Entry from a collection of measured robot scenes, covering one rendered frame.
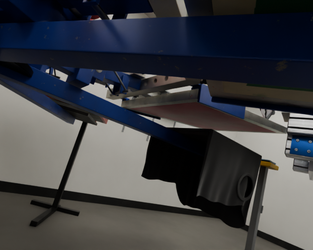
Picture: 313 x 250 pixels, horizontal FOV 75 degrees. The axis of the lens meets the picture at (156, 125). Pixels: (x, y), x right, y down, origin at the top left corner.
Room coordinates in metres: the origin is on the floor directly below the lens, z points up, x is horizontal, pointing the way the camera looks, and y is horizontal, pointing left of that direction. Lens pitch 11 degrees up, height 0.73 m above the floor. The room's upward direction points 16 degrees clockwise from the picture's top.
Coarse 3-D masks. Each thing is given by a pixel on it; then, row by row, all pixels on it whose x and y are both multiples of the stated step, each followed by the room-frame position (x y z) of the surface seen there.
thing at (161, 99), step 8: (152, 96) 0.92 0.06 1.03; (160, 96) 0.86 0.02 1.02; (168, 96) 0.82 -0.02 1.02; (176, 96) 0.78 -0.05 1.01; (184, 96) 0.74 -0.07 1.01; (192, 96) 0.71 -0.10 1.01; (128, 104) 1.10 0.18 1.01; (136, 104) 1.03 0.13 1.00; (144, 104) 0.97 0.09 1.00; (152, 104) 0.93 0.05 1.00; (160, 104) 0.89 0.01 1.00; (168, 104) 0.87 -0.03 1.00; (248, 112) 0.89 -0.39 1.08; (248, 120) 0.92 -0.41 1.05; (256, 120) 0.94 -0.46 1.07; (264, 120) 0.98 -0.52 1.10; (272, 128) 1.04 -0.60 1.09; (280, 128) 1.09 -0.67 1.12
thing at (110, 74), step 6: (108, 72) 0.76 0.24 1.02; (120, 72) 0.79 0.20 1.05; (108, 78) 0.77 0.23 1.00; (114, 78) 0.78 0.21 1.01; (120, 78) 0.80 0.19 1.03; (132, 78) 0.82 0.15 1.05; (138, 78) 0.84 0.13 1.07; (114, 84) 0.83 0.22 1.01; (120, 84) 0.81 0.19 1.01; (132, 84) 0.83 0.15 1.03; (138, 84) 0.85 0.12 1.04; (132, 90) 0.88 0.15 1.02
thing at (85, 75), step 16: (0, 0) 0.33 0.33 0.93; (16, 0) 0.33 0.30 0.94; (32, 0) 0.35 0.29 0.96; (48, 0) 0.38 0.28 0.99; (0, 16) 0.44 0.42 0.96; (16, 16) 0.37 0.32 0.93; (32, 16) 0.36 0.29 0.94; (48, 16) 0.39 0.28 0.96; (64, 16) 0.41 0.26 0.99; (32, 64) 0.85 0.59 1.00; (80, 80) 0.67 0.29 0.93
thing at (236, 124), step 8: (176, 104) 0.84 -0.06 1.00; (184, 104) 0.81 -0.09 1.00; (192, 104) 0.79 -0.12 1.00; (200, 104) 0.77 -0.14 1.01; (176, 112) 1.03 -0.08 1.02; (184, 112) 0.99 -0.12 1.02; (192, 112) 0.96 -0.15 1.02; (200, 112) 0.92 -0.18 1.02; (208, 112) 0.89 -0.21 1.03; (216, 112) 0.87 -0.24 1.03; (208, 120) 1.11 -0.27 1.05; (216, 120) 1.07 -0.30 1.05; (224, 120) 1.03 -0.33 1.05; (232, 120) 0.99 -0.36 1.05; (240, 120) 0.96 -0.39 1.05; (232, 128) 1.29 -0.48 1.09; (240, 128) 1.23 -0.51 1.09; (248, 128) 1.18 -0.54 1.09; (256, 128) 1.13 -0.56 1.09; (264, 128) 1.08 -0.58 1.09
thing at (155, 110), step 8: (144, 112) 1.21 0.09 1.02; (152, 112) 1.16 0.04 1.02; (160, 112) 1.11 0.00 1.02; (168, 112) 1.07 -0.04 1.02; (176, 120) 1.32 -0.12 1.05; (184, 120) 1.26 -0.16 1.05; (192, 120) 1.21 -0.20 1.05; (200, 120) 1.16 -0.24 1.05; (208, 128) 1.49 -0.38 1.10; (216, 128) 1.42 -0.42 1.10; (224, 128) 1.35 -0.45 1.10
